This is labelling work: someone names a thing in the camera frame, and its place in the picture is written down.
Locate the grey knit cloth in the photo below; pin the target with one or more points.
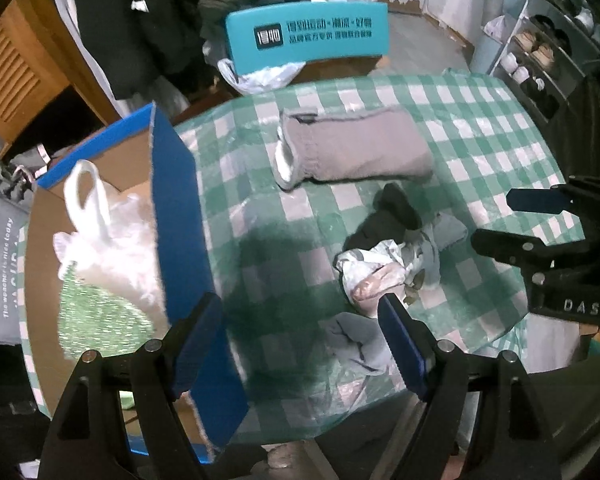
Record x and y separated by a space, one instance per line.
360 150

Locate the brown cardboard box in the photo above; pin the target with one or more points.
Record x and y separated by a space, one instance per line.
340 66

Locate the blue-rimmed cardboard box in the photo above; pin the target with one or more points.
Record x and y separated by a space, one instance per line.
180 200

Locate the grey printed sweatshirt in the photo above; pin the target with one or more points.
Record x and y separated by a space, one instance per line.
0 260

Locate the green checked tablecloth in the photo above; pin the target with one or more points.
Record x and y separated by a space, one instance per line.
480 130

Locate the black jacket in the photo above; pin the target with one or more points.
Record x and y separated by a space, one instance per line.
130 25

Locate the crumpled pink white cloth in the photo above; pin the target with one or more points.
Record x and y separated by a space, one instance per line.
375 280

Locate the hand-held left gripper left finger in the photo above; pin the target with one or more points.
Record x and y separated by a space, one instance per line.
200 340

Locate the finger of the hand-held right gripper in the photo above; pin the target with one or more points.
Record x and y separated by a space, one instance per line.
537 200
510 247

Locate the light blue bin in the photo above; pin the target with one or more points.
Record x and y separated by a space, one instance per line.
487 55

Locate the black sock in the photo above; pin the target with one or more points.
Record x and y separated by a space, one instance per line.
395 210

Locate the teal printed box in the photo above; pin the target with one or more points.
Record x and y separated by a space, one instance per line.
330 50

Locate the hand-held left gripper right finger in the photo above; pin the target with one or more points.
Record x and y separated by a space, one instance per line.
405 345

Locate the white plastic bag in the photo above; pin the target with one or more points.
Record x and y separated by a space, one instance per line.
265 77

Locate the grey shoe rack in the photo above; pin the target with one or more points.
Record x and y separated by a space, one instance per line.
545 60

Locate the crumpled grey-blue cloth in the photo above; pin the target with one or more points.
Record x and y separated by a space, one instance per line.
440 240

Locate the grey sock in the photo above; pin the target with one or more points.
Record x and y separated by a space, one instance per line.
360 340

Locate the green sparkly scrub cloth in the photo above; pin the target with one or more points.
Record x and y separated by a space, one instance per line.
105 315

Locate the wooden louvered wardrobe door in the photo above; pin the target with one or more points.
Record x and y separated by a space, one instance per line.
25 70

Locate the group of shoes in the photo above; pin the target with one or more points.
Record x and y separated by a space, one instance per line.
537 50

